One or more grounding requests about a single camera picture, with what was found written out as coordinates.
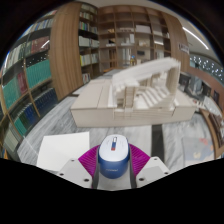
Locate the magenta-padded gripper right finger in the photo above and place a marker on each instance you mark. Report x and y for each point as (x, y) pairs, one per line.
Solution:
(151, 170)

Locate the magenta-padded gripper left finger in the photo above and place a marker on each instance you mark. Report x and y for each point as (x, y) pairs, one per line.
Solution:
(75, 171)

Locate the blue and white computer mouse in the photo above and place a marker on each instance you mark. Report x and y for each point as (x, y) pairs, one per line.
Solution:
(114, 155)

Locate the pastel floral mouse pad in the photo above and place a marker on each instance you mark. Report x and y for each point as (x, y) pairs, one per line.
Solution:
(198, 148)

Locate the white paper sheet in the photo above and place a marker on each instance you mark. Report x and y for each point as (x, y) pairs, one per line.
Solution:
(61, 151)

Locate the large white architectural model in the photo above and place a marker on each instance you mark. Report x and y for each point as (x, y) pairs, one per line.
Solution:
(133, 106)

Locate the dark brown architectural model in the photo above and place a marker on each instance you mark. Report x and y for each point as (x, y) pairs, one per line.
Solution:
(218, 128)

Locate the dark grey box model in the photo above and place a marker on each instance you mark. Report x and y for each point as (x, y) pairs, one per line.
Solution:
(185, 79)
(206, 90)

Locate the shelf unit with colourful books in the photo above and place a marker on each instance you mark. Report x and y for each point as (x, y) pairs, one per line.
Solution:
(26, 83)

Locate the group of small ceiling lights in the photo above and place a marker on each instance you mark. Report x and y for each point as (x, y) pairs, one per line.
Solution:
(208, 65)

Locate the narrow wooden book shelf unit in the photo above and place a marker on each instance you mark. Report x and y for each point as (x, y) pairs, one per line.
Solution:
(88, 43)

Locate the wide wooden display shelf unit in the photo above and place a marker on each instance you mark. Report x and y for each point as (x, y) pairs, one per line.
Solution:
(133, 33)

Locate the long ceiling light strip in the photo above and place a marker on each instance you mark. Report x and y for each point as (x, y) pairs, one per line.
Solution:
(196, 38)

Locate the white wall sign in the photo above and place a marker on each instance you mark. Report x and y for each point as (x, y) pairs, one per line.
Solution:
(184, 48)

